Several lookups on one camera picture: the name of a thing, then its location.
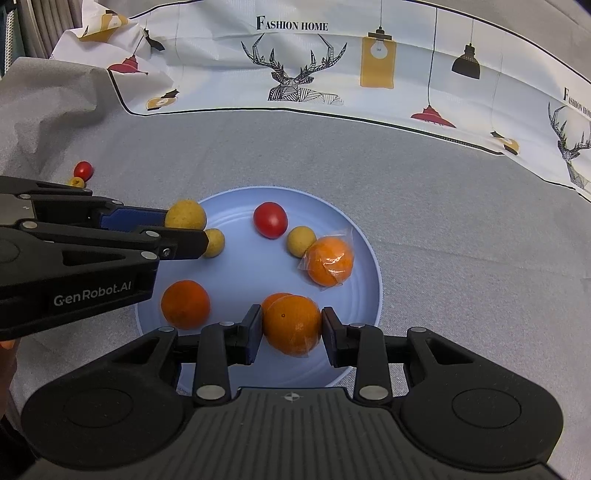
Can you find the grey curtain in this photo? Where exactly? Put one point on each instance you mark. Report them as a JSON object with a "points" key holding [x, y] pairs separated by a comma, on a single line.
{"points": [[27, 27]]}

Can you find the large yellow longan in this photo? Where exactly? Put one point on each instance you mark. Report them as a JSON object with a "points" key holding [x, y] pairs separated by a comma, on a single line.
{"points": [[185, 213]]}

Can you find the white printed cloth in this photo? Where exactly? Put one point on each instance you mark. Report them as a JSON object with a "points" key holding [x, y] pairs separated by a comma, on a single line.
{"points": [[207, 69]]}

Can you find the plastic-wrapped orange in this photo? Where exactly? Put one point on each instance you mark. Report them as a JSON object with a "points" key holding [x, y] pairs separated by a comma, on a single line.
{"points": [[330, 263]]}

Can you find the light blue plate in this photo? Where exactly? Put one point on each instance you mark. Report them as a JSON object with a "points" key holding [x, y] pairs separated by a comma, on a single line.
{"points": [[240, 277]]}

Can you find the dark cloth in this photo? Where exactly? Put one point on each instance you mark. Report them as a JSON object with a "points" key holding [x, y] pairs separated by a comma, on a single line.
{"points": [[9, 443]]}

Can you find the small yellow longan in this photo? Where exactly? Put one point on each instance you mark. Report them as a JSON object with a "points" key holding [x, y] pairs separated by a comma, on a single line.
{"points": [[214, 242], [76, 182], [301, 241]]}

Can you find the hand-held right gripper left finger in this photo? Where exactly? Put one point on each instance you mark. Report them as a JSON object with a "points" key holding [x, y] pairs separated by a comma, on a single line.
{"points": [[249, 337]]}

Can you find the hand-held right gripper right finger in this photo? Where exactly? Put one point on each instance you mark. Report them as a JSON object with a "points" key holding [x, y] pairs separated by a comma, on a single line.
{"points": [[333, 337]]}

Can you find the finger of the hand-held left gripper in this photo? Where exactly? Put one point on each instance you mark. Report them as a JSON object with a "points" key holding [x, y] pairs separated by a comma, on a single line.
{"points": [[134, 218], [184, 244]]}

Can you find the red cherry tomato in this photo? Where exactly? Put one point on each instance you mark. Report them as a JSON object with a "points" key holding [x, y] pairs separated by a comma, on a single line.
{"points": [[270, 220], [84, 170]]}

